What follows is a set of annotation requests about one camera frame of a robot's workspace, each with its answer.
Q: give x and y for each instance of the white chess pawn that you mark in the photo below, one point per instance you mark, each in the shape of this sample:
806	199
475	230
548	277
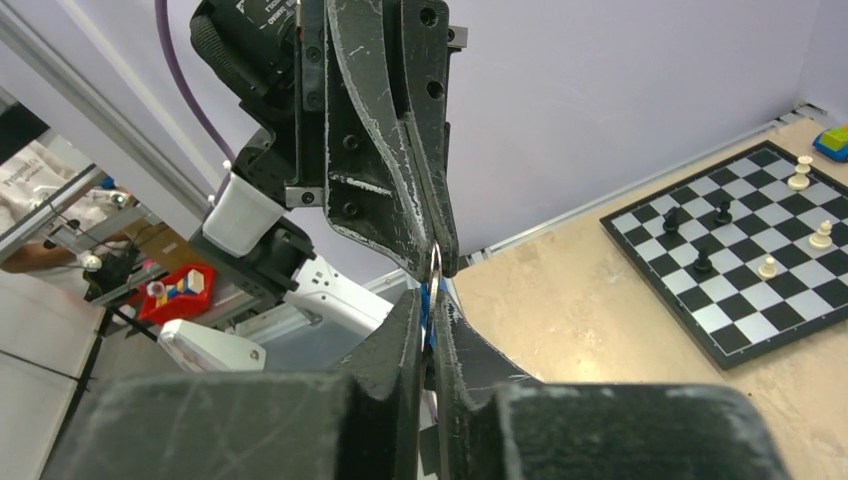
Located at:
768	269

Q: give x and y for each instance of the stacked colourful toy blocks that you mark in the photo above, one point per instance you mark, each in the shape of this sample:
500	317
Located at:
832	143

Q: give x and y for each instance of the white chess piece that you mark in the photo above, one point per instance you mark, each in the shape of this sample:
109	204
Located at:
800	181
821	237

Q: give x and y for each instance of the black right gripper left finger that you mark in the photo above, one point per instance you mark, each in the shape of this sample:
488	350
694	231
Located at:
355	420

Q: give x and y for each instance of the red plastic bin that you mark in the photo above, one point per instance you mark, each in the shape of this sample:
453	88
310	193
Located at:
181	295

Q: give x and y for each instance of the black and white chessboard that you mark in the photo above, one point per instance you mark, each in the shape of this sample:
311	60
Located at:
734	314

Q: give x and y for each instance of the blue key tag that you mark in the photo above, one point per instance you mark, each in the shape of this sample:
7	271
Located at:
428	332

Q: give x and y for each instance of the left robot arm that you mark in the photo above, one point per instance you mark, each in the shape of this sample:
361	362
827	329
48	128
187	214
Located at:
255	49

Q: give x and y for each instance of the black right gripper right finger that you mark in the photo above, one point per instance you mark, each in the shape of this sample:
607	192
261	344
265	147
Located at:
498	422

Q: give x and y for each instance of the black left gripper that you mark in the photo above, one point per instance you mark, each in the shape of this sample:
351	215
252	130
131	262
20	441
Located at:
381	100

